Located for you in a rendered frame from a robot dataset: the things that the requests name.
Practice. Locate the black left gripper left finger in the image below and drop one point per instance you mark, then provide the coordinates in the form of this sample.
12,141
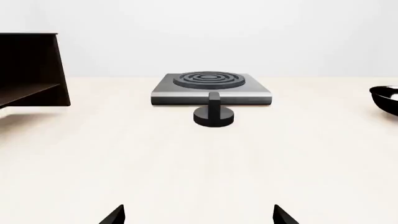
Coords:
115,217

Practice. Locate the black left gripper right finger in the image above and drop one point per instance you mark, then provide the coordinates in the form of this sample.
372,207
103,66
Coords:
283,217

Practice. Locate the black round stove knob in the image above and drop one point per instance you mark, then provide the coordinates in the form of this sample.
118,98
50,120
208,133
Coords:
214,116

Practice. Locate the grey square stove with coil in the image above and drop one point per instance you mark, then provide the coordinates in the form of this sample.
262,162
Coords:
211,89

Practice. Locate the black bowl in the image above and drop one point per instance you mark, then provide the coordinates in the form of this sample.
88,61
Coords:
385,99

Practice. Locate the dark brown wooden shelf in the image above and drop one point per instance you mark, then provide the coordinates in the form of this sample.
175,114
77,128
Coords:
31,70

